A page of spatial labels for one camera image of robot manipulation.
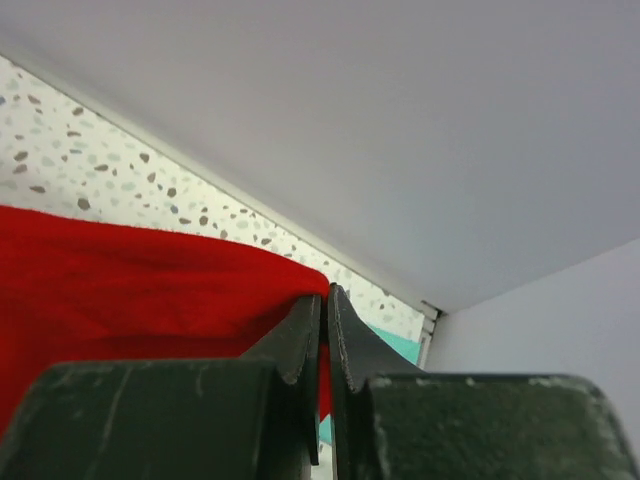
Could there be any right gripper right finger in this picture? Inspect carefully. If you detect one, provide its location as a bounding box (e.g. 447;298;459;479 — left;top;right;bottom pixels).
327;285;639;480

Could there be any red t shirt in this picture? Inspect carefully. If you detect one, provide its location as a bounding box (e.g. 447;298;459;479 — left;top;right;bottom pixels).
1;206;329;424

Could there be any folded teal t shirt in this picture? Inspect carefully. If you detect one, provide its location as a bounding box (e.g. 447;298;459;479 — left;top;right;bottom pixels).
319;325;421;444

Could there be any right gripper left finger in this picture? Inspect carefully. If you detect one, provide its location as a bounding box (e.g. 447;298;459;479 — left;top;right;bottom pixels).
1;296;321;479

